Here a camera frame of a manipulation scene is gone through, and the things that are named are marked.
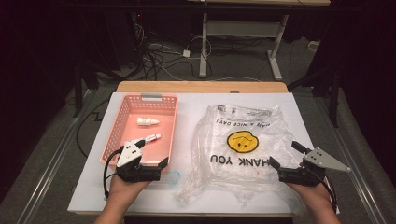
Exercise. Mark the white-framed desk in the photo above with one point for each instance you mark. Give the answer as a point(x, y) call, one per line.
point(239, 28)

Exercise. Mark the small white red tube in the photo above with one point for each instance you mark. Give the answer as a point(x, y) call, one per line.
point(152, 137)

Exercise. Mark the clear smiley plastic bag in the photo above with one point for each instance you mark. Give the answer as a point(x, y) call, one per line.
point(280, 133)

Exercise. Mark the person's right hand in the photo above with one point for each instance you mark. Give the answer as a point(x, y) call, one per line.
point(314, 194)

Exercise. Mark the white dropper bottle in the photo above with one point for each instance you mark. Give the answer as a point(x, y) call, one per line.
point(144, 121)

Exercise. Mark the white board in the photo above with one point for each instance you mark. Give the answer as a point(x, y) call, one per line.
point(193, 130)

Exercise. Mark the white floor box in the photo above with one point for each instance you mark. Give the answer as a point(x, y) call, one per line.
point(313, 46)

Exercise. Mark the black stand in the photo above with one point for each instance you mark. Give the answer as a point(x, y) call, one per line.
point(333, 102)
point(77, 93)

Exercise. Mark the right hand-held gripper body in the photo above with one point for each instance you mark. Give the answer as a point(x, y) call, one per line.
point(323, 160)

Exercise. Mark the person's left hand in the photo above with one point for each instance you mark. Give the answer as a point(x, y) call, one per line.
point(124, 191)

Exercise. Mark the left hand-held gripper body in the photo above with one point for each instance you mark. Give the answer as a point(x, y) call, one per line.
point(129, 155)

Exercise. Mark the pink perforated plastic basket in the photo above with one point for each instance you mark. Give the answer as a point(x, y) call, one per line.
point(155, 137)

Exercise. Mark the metal floor rail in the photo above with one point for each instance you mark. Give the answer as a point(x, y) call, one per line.
point(358, 186)
point(53, 165)

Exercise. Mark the wooden table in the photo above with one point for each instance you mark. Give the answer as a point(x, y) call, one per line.
point(202, 87)

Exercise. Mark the white power adapter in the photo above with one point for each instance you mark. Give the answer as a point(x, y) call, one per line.
point(186, 53)

